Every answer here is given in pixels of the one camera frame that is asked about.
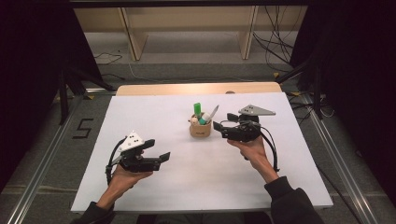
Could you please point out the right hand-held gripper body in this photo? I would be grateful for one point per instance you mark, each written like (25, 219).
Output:
(243, 129)

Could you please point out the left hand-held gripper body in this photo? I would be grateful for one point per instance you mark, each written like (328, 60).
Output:
(138, 160)

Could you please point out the green white glue stick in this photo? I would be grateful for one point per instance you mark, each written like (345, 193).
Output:
(204, 118)

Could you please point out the tan bear pen holder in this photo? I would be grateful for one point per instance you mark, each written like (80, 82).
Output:
(200, 129)

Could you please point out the green highlighter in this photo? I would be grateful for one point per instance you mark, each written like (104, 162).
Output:
(197, 109)

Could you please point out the person's left hand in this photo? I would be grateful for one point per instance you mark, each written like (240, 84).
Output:
(127, 179)

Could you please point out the person's right hand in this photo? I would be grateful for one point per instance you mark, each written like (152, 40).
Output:
(252, 151)

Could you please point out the black tripod stand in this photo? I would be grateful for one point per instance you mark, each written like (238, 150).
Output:
(74, 84)
(311, 77)

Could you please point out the beige wooden desk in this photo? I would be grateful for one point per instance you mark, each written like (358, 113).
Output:
(186, 21)

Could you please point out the black curtain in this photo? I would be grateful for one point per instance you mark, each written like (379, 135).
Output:
(358, 77)
(31, 77)

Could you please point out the aluminium floor rail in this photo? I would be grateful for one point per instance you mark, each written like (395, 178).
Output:
(40, 174)
(339, 161)

